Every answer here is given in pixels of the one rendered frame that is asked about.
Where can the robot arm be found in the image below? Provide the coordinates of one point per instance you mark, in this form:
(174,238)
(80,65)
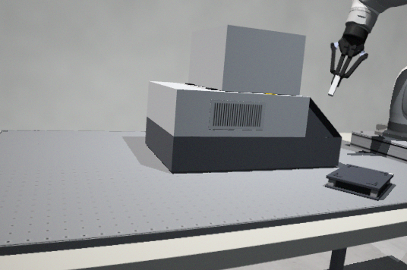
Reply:
(364,13)

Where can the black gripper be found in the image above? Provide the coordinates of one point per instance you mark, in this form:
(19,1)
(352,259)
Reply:
(351,44)

